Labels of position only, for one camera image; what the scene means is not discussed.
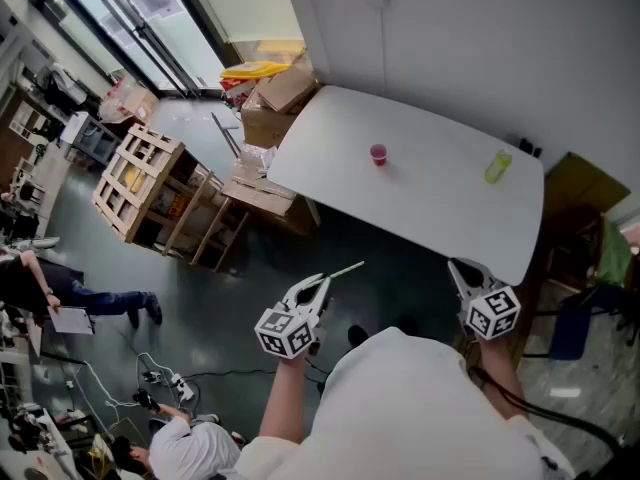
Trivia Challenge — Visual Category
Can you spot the person's right forearm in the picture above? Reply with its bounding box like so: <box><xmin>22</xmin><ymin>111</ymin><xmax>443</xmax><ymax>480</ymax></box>
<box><xmin>476</xmin><ymin>335</ymin><xmax>527</xmax><ymax>419</ymax></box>

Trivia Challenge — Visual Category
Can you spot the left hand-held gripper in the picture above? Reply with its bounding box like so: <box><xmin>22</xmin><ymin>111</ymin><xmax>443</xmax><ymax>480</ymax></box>
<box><xmin>254</xmin><ymin>273</ymin><xmax>333</xmax><ymax>360</ymax></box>

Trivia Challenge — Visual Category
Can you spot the white floor cable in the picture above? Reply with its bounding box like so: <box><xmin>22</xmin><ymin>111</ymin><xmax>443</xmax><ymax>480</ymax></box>
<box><xmin>63</xmin><ymin>351</ymin><xmax>177</xmax><ymax>435</ymax></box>

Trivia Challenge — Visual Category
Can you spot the person's left forearm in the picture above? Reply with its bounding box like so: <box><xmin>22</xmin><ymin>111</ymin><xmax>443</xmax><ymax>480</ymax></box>
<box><xmin>258</xmin><ymin>352</ymin><xmax>309</xmax><ymax>445</ymax></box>

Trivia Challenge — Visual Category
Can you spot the brown wooden board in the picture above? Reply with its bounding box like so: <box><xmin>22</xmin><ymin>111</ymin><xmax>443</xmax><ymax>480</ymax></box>
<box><xmin>543</xmin><ymin>151</ymin><xmax>632</xmax><ymax>220</ymax></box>

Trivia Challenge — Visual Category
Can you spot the black cable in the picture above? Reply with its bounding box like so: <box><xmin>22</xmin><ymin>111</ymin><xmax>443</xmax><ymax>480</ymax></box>
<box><xmin>468</xmin><ymin>364</ymin><xmax>627</xmax><ymax>472</ymax></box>

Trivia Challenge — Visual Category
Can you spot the wooden bench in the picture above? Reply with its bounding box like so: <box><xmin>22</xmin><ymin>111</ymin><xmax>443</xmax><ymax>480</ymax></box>
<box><xmin>513</xmin><ymin>255</ymin><xmax>550</xmax><ymax>365</ymax></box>

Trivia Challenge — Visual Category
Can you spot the blue chair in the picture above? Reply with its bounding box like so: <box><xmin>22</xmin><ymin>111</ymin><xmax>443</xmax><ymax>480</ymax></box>
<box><xmin>523</xmin><ymin>282</ymin><xmax>632</xmax><ymax>363</ymax></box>

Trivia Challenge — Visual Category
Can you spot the person's white shirt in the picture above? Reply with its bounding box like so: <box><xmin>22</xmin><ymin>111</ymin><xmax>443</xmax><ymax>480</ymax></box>
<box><xmin>233</xmin><ymin>326</ymin><xmax>577</xmax><ymax>480</ymax></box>

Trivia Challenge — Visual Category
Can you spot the metal rod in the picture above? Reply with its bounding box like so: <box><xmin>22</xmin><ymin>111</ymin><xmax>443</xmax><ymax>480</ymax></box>
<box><xmin>209</xmin><ymin>111</ymin><xmax>243</xmax><ymax>160</ymax></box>

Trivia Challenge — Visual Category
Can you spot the flattened cardboard box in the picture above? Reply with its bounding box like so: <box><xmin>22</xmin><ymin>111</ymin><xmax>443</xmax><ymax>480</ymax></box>
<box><xmin>220</xmin><ymin>166</ymin><xmax>322</xmax><ymax>240</ymax></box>

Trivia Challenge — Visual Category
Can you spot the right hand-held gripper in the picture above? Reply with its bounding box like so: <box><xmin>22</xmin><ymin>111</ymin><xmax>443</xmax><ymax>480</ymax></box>
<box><xmin>447</xmin><ymin>257</ymin><xmax>523</xmax><ymax>342</ymax></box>

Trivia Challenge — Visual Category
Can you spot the yellow-green drink bottle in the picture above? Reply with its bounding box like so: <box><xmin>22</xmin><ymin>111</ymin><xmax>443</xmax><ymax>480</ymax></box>
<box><xmin>483</xmin><ymin>148</ymin><xmax>514</xmax><ymax>186</ymax></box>

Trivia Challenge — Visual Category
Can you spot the green cloth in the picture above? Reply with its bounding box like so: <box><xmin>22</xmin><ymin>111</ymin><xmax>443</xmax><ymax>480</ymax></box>
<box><xmin>596</xmin><ymin>214</ymin><xmax>634</xmax><ymax>290</ymax></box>

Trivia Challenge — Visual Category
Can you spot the folded cardboard box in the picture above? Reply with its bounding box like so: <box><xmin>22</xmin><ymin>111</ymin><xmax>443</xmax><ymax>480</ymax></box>
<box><xmin>255</xmin><ymin>64</ymin><xmax>320</xmax><ymax>115</ymax></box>

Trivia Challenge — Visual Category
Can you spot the white power strip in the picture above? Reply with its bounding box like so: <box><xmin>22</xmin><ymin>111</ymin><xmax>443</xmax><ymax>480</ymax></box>
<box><xmin>169</xmin><ymin>373</ymin><xmax>196</xmax><ymax>404</ymax></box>

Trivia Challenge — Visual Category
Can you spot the wooden slat crate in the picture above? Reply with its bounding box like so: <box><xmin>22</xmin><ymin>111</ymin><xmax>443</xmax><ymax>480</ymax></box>
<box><xmin>91</xmin><ymin>122</ymin><xmax>251</xmax><ymax>274</ymax></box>

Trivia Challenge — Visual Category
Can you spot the white clipboard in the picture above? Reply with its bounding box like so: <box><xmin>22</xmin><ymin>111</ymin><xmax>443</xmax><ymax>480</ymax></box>
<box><xmin>46</xmin><ymin>305</ymin><xmax>96</xmax><ymax>336</ymax></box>

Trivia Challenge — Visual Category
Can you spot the yellow plastic bag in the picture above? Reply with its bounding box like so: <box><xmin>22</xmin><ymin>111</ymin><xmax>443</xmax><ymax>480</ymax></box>
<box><xmin>219</xmin><ymin>59</ymin><xmax>292</xmax><ymax>81</ymax></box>

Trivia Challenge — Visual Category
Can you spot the clear bag with box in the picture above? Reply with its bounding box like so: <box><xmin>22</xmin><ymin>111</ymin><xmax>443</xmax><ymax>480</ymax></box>
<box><xmin>97</xmin><ymin>78</ymin><xmax>161</xmax><ymax>126</ymax></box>

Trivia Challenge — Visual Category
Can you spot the person's black shoe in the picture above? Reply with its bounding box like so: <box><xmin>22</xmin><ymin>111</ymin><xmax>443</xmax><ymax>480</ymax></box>
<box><xmin>346</xmin><ymin>323</ymin><xmax>370</xmax><ymax>350</ymax></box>

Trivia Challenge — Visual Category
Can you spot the large cardboard box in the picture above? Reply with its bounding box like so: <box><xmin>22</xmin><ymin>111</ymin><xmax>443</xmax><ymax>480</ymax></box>
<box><xmin>240</xmin><ymin>90</ymin><xmax>301</xmax><ymax>150</ymax></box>

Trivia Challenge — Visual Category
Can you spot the small test tube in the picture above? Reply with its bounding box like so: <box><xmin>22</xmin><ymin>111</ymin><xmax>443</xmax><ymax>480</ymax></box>
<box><xmin>329</xmin><ymin>260</ymin><xmax>366</xmax><ymax>280</ymax></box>

